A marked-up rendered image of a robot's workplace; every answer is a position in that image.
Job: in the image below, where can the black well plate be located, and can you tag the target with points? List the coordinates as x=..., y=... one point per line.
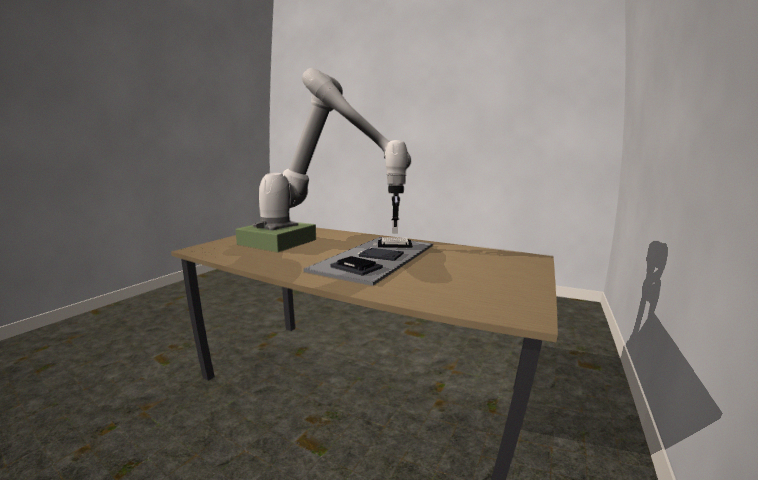
x=355, y=262

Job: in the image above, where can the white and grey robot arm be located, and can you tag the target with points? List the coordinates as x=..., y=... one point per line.
x=277, y=193

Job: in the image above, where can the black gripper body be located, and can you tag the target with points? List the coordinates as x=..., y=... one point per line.
x=395, y=190

